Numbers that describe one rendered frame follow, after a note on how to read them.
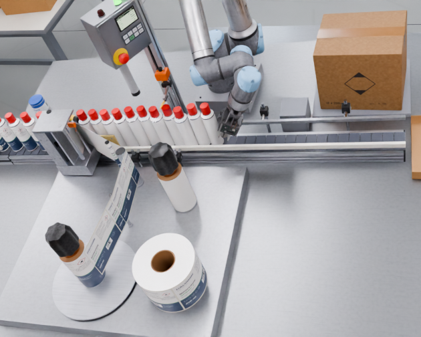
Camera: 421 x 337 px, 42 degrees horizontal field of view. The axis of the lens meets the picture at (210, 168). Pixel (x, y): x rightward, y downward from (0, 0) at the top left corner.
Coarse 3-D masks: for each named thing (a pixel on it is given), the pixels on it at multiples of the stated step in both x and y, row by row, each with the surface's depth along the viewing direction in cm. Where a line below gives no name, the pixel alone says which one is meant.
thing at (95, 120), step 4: (88, 112) 211; (92, 112) 211; (96, 112) 212; (92, 116) 211; (96, 116) 212; (100, 116) 214; (92, 120) 213; (96, 120) 213; (100, 120) 213; (92, 124) 214; (96, 124) 213; (100, 124) 214; (96, 128) 215; (100, 128) 215; (104, 128) 216; (96, 132) 218; (100, 132) 217; (104, 132) 217
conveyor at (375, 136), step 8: (232, 136) 212; (240, 136) 211; (248, 136) 209; (264, 136) 207; (272, 136) 206; (280, 136) 205; (288, 136) 204; (296, 136) 203; (304, 136) 202; (312, 136) 201; (320, 136) 200; (328, 136) 199; (336, 136) 198; (344, 136) 197; (352, 136) 196; (360, 136) 195; (368, 136) 194; (376, 136) 193; (384, 136) 192; (392, 136) 191; (400, 136) 190; (16, 152) 240; (24, 152) 239; (32, 152) 237; (40, 152) 236; (128, 152) 221; (144, 152) 219; (184, 152) 213; (192, 152) 212; (200, 152) 211; (208, 152) 210; (216, 152) 209; (224, 152) 209
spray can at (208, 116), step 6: (204, 102) 197; (204, 108) 196; (204, 114) 198; (210, 114) 198; (204, 120) 199; (210, 120) 199; (216, 120) 202; (204, 126) 203; (210, 126) 201; (216, 126) 202; (210, 132) 204; (216, 132) 204; (210, 138) 207; (216, 138) 206; (222, 138) 208; (216, 144) 209
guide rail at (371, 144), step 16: (224, 144) 205; (240, 144) 203; (256, 144) 201; (272, 144) 199; (288, 144) 197; (304, 144) 195; (320, 144) 193; (336, 144) 191; (352, 144) 189; (368, 144) 187; (384, 144) 186; (400, 144) 184
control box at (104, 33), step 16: (112, 0) 183; (128, 0) 180; (96, 16) 179; (112, 16) 178; (96, 32) 178; (112, 32) 180; (144, 32) 189; (96, 48) 189; (112, 48) 183; (128, 48) 188; (112, 64) 188
